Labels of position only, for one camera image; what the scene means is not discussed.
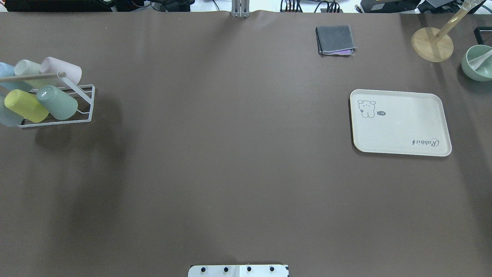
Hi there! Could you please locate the white ceramic spoon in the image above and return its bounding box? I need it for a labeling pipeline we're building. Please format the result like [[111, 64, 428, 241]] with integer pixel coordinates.
[[470, 49, 492, 71]]

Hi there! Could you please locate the wooden cup tree stand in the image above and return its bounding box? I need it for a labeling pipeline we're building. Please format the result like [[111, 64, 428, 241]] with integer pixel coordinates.
[[411, 0, 483, 63]]

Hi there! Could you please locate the yellow cup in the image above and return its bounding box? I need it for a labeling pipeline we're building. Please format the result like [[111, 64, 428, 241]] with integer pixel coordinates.
[[4, 89, 49, 123]]

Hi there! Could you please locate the green bowl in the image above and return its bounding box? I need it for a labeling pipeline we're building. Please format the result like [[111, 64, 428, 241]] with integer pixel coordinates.
[[461, 45, 492, 81]]

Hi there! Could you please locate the white wire cup rack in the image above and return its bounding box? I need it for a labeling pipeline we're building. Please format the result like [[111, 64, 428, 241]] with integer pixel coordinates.
[[0, 71, 96, 128]]

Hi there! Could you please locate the folded grey cloth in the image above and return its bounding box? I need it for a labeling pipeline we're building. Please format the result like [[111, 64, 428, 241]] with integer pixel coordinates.
[[315, 25, 357, 56]]

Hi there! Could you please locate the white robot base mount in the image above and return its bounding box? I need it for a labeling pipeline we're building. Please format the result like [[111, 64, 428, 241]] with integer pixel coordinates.
[[188, 264, 289, 277]]

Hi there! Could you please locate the green cup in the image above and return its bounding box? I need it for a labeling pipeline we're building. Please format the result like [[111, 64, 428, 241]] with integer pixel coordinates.
[[36, 85, 78, 120]]

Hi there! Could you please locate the pink cup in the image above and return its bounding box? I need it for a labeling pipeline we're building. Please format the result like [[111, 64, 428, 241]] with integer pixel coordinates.
[[40, 57, 82, 85]]

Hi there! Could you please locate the light blue cup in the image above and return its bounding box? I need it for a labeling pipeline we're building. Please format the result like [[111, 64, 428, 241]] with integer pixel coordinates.
[[0, 62, 32, 92]]

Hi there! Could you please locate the cream white cup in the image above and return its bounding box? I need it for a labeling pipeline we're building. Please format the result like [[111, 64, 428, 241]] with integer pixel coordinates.
[[14, 59, 51, 89]]

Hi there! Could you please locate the pale grey-blue cup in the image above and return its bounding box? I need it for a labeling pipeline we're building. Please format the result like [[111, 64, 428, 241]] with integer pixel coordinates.
[[0, 95, 25, 127]]

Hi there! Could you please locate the cream rabbit tray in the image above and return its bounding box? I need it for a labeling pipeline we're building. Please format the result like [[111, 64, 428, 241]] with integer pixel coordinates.
[[349, 89, 452, 157]]

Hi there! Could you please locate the aluminium frame post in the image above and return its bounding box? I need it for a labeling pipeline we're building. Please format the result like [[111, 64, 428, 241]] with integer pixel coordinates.
[[231, 0, 251, 18]]

